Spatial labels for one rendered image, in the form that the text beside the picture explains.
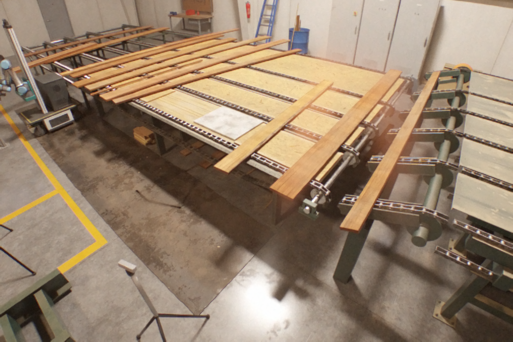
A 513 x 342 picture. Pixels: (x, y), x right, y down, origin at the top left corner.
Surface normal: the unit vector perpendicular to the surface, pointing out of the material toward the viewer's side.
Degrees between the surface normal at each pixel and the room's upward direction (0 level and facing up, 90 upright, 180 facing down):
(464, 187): 0
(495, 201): 0
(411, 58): 90
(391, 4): 90
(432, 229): 90
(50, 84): 90
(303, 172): 0
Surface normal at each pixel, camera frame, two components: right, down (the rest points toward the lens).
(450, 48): -0.63, 0.43
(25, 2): 0.78, 0.30
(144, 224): 0.00, -0.82
